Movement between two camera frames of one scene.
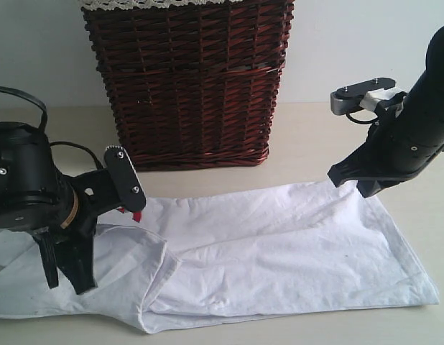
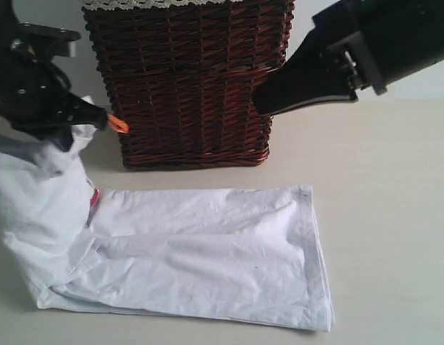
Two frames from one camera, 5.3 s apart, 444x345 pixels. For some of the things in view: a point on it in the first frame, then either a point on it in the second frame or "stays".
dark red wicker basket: (192, 87) stays
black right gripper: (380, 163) -> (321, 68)
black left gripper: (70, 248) -> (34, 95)
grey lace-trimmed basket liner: (128, 3) stays
